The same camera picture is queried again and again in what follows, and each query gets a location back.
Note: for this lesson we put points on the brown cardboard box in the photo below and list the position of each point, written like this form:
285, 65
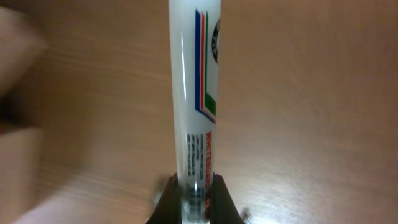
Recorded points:
21, 45

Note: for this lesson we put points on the white marker black cap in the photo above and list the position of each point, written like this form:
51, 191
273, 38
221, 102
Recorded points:
194, 27

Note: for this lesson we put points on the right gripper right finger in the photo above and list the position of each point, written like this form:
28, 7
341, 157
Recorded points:
222, 208

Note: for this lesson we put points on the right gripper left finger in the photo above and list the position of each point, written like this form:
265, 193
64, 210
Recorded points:
166, 207

